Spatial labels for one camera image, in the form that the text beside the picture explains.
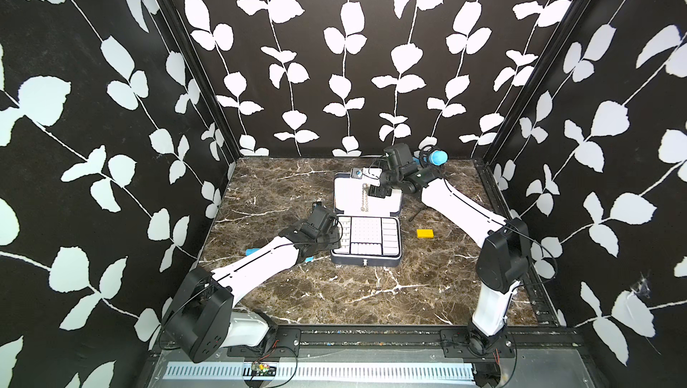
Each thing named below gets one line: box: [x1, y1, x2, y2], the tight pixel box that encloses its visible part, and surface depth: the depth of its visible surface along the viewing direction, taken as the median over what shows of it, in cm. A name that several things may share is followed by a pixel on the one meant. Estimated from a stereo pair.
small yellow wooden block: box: [415, 228, 434, 239], surface depth 98 cm
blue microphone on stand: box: [412, 149, 449, 167], surface depth 87 cm
